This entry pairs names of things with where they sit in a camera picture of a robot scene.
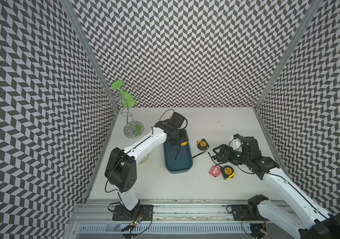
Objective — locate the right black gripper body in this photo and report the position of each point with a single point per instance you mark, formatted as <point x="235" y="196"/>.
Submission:
<point x="236" y="157"/>

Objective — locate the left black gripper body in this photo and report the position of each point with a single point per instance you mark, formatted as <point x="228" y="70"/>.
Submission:
<point x="180" y="137"/>

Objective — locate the yellow black square tape measure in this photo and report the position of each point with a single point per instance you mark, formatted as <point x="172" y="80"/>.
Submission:
<point x="227" y="172"/>

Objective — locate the black yellow round tape measure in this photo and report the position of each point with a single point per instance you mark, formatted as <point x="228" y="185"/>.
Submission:
<point x="203" y="146"/>

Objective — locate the pink red tape measure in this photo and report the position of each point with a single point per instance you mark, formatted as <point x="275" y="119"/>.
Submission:
<point x="215" y="171"/>

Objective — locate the dark teal storage box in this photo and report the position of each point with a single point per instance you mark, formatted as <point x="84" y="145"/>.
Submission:
<point x="178" y="159"/>

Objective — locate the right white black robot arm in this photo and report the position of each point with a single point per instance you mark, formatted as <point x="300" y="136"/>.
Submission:
<point x="311" y="221"/>

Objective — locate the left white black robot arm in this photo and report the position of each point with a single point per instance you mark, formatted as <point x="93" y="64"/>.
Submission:
<point x="121" y="171"/>

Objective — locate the glass bowl yellow flower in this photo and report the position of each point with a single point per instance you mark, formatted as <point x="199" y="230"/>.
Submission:
<point x="145" y="158"/>

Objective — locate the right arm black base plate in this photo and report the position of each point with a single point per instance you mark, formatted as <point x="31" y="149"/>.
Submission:
<point x="244" y="212"/>

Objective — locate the metal wire stand green leaves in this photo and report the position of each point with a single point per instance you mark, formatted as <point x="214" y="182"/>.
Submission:
<point x="124" y="101"/>

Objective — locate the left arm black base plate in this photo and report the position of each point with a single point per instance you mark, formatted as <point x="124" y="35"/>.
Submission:
<point x="120" y="213"/>

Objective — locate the aluminium front rail frame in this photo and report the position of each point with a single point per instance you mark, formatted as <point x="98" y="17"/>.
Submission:
<point x="171" y="218"/>

